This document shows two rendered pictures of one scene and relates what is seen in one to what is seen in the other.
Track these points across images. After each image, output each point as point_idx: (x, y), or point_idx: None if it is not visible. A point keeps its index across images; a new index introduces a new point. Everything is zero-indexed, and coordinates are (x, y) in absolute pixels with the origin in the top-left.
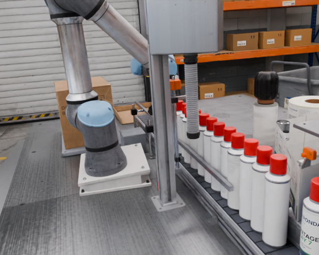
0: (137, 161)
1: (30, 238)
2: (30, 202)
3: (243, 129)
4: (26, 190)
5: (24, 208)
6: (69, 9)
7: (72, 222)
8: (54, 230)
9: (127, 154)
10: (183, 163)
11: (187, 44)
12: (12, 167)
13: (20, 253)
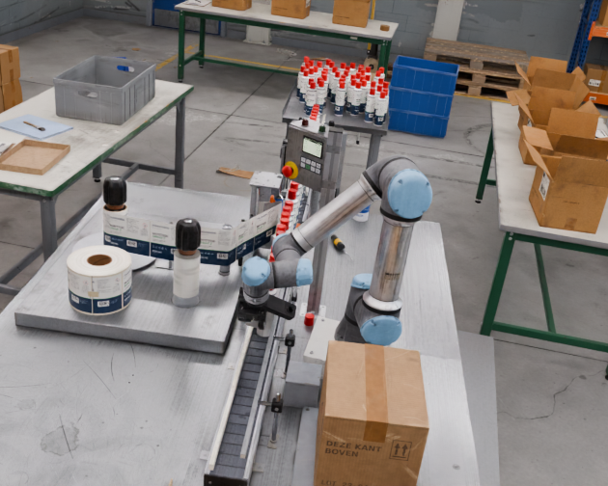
0: (323, 330)
1: (427, 322)
2: (435, 358)
3: (108, 375)
4: (444, 376)
5: (439, 352)
6: None
7: None
8: (409, 321)
9: (327, 345)
10: (278, 317)
11: None
12: (477, 432)
13: (431, 314)
